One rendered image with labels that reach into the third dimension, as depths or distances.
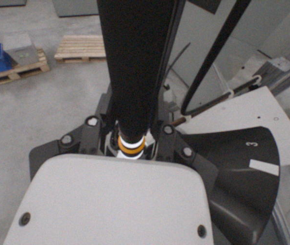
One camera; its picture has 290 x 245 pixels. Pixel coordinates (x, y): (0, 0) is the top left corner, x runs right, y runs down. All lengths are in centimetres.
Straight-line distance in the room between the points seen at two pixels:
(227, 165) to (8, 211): 202
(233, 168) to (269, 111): 32
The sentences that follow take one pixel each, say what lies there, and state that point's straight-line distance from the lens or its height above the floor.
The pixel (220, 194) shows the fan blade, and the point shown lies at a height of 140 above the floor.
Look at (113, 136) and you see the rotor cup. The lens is 43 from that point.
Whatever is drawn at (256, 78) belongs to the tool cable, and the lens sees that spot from 52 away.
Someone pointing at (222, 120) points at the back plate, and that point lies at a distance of 53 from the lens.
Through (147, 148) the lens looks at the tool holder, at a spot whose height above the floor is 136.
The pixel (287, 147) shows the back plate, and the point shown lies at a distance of 48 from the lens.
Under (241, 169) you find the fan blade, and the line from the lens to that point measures 24.
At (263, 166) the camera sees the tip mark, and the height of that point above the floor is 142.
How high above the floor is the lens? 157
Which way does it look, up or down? 58 degrees down
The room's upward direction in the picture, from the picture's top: 12 degrees clockwise
